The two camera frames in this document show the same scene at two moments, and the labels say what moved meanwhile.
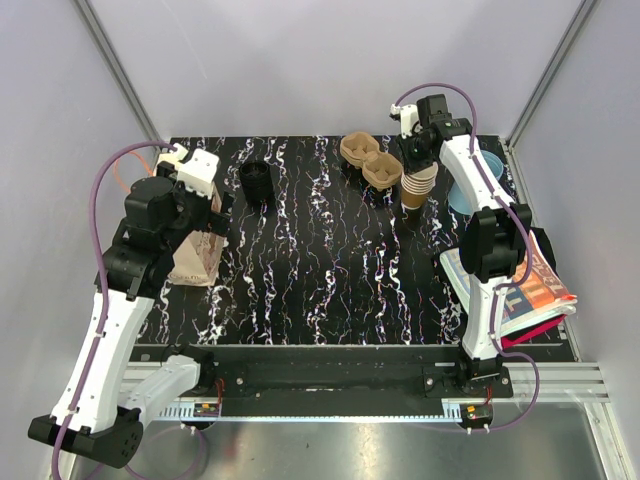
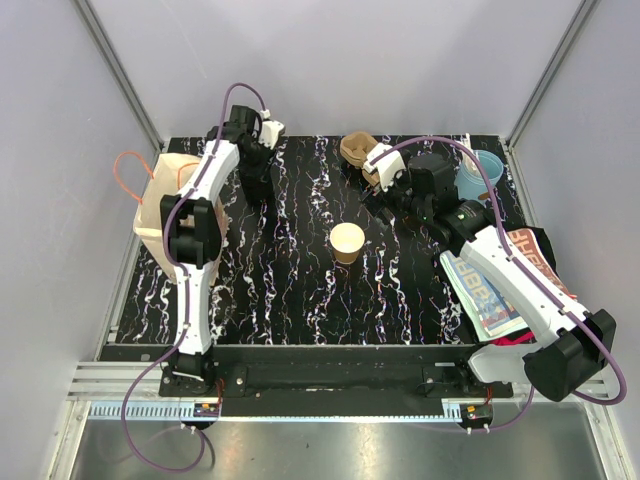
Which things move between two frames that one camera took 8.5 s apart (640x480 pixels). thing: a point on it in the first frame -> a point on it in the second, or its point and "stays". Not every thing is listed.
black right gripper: x=409 y=164 -> x=390 y=193
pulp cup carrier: x=380 y=170 stays
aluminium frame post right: x=576 y=24 stays
